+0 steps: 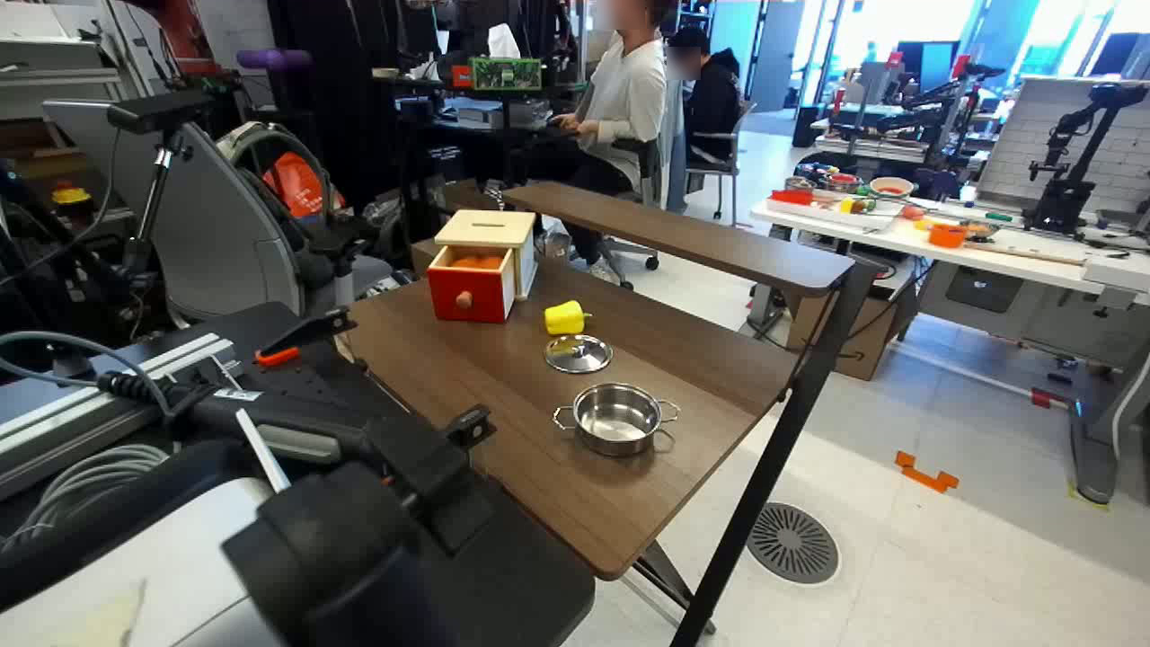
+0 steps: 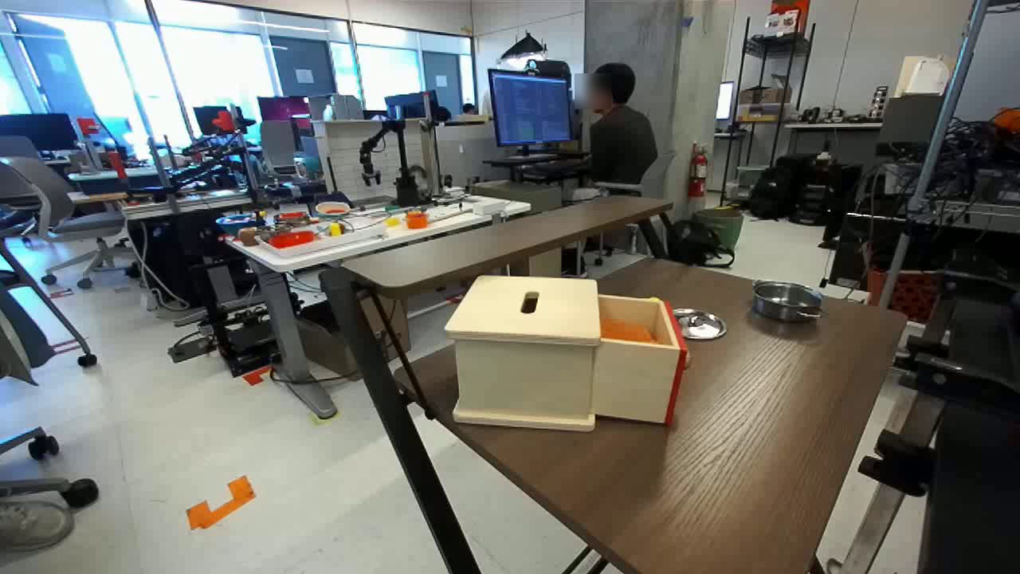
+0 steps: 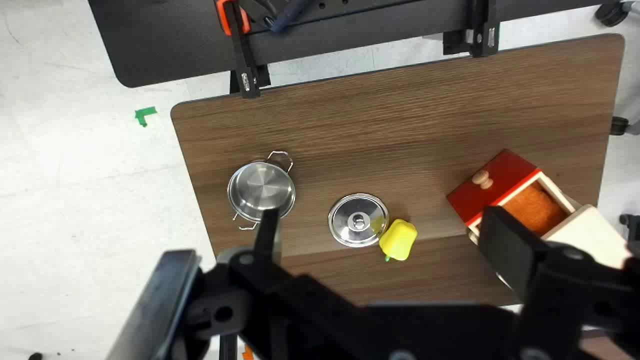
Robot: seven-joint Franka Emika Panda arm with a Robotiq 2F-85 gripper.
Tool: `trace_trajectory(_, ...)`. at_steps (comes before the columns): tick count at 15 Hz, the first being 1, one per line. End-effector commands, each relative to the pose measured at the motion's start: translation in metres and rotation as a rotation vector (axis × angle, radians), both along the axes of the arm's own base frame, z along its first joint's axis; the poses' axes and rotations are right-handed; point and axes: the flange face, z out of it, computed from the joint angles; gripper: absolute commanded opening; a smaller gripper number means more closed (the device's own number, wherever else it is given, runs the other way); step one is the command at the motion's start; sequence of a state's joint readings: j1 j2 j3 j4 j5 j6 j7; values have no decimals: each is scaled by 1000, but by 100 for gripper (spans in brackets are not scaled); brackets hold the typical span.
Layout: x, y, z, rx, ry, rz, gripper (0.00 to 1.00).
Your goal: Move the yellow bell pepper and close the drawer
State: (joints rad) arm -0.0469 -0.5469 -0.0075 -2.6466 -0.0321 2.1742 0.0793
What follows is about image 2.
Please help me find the cream drawer with orange front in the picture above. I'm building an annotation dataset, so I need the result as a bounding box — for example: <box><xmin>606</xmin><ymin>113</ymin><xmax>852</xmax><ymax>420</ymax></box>
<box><xmin>594</xmin><ymin>291</ymin><xmax>692</xmax><ymax>432</ymax></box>

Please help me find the cream wooden drawer cabinet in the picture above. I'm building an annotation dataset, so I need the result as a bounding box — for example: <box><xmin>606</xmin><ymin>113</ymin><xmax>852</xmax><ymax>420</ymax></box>
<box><xmin>443</xmin><ymin>273</ymin><xmax>606</xmax><ymax>435</ymax></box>

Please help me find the white table with toys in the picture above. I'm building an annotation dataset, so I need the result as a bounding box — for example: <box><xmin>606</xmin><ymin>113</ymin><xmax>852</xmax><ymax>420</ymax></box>
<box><xmin>222</xmin><ymin>192</ymin><xmax>532</xmax><ymax>420</ymax></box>

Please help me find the computer monitor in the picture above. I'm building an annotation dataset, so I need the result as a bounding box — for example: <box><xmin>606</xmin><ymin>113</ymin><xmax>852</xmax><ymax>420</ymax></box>
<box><xmin>485</xmin><ymin>66</ymin><xmax>577</xmax><ymax>157</ymax></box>

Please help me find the person in dark shirt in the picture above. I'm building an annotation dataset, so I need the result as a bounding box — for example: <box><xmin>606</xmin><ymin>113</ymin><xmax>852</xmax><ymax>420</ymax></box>
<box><xmin>582</xmin><ymin>60</ymin><xmax>661</xmax><ymax>189</ymax></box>

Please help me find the silver pot lid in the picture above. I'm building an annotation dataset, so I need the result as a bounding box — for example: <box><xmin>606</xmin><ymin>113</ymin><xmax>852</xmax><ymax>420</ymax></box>
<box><xmin>670</xmin><ymin>306</ymin><xmax>734</xmax><ymax>346</ymax></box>

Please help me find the red fire extinguisher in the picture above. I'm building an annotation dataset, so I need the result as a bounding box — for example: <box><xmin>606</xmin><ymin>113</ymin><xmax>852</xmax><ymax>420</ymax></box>
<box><xmin>686</xmin><ymin>144</ymin><xmax>711</xmax><ymax>204</ymax></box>

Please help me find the green bin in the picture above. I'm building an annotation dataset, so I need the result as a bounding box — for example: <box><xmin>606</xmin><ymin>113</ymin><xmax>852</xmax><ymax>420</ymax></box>
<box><xmin>692</xmin><ymin>204</ymin><xmax>748</xmax><ymax>255</ymax></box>

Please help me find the small steel pot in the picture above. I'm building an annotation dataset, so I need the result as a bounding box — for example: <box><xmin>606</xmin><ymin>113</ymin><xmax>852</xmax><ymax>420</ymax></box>
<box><xmin>748</xmin><ymin>276</ymin><xmax>829</xmax><ymax>326</ymax></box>

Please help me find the metal storage shelf rack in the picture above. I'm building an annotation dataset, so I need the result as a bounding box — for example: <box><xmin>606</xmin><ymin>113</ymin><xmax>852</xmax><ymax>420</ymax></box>
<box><xmin>731</xmin><ymin>17</ymin><xmax>818</xmax><ymax>206</ymax></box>

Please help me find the orange floor marker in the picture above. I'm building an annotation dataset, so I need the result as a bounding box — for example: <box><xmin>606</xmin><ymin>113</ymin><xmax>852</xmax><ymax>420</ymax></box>
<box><xmin>185</xmin><ymin>471</ymin><xmax>257</xmax><ymax>534</ymax></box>

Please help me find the grey office chair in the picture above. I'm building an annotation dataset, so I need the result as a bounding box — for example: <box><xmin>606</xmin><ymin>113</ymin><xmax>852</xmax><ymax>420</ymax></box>
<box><xmin>0</xmin><ymin>154</ymin><xmax>135</xmax><ymax>374</ymax></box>

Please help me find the rolling office chair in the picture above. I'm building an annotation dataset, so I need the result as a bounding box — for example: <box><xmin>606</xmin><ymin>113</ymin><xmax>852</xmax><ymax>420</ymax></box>
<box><xmin>0</xmin><ymin>288</ymin><xmax>102</xmax><ymax>550</ymax></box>

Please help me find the grey camera stand pole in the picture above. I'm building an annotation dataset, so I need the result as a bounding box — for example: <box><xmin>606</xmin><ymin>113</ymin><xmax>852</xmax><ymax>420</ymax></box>
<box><xmin>877</xmin><ymin>0</ymin><xmax>993</xmax><ymax>314</ymax></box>

